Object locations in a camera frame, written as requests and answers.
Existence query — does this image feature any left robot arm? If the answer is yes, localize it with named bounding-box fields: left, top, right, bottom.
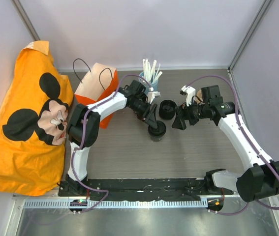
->
left=59, top=80, right=160, bottom=197

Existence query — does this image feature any orange paper bag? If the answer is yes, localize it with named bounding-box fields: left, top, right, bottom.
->
left=72, top=58, right=122, bottom=129

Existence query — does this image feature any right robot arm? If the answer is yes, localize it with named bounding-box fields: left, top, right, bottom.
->
left=172, top=86, right=279, bottom=203

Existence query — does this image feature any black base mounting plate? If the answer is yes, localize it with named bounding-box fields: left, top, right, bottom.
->
left=58, top=177, right=234, bottom=202

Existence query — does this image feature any white wrapped straws bundle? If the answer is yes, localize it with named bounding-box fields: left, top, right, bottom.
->
left=142, top=59, right=163, bottom=85

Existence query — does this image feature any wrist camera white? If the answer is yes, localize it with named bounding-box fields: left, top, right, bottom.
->
left=147, top=87, right=161, bottom=104
left=180, top=85, right=196, bottom=106

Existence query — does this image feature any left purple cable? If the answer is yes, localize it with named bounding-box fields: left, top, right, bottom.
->
left=69, top=73, right=154, bottom=226

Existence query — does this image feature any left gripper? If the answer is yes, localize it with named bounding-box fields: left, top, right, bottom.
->
left=129, top=100, right=157, bottom=129

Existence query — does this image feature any light blue tin cup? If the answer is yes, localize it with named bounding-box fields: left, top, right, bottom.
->
left=138, top=71, right=158, bottom=94

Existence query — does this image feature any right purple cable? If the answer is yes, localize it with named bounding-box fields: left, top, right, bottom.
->
left=186, top=75, right=279, bottom=215

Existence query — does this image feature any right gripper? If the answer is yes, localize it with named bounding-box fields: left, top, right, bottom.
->
left=172, top=97, right=210, bottom=130

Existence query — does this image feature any slotted aluminium rail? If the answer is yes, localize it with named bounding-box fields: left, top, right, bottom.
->
left=23, top=198, right=208, bottom=209

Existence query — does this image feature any black paper coffee cup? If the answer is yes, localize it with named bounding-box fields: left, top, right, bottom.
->
left=150, top=134, right=163, bottom=142

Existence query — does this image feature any purple cable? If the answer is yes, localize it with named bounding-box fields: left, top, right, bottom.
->
left=69, top=73, right=154, bottom=226
left=186, top=75, right=279, bottom=215

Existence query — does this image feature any brown pulp cup carrier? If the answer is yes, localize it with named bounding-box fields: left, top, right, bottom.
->
left=194, top=90, right=203, bottom=104

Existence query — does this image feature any orange cartoon mouse cloth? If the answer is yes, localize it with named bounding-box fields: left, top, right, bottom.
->
left=0, top=41, right=74, bottom=196

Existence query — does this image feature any black plastic cup lid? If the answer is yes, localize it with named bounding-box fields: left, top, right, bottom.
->
left=148, top=120, right=166, bottom=137

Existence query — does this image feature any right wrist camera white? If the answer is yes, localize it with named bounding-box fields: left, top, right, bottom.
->
left=180, top=85, right=196, bottom=106

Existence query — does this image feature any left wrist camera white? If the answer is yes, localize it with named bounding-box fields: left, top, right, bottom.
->
left=147, top=87, right=161, bottom=104

